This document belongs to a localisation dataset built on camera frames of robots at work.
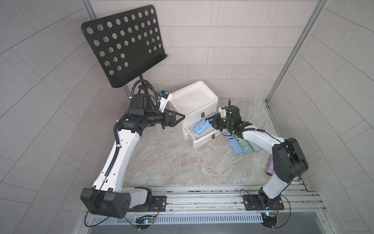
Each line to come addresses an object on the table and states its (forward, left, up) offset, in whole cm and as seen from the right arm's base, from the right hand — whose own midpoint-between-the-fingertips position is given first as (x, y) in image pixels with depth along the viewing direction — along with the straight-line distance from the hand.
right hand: (205, 120), depth 86 cm
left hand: (-9, +13, +17) cm, 23 cm away
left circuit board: (-46, +33, -15) cm, 59 cm away
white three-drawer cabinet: (+9, +6, +7) cm, 12 cm away
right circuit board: (-48, -26, -18) cm, 57 cm away
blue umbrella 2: (-10, -17, -14) cm, 24 cm away
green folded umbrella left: (-13, -24, -13) cm, 30 cm away
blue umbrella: (-4, +2, +1) cm, 5 cm away
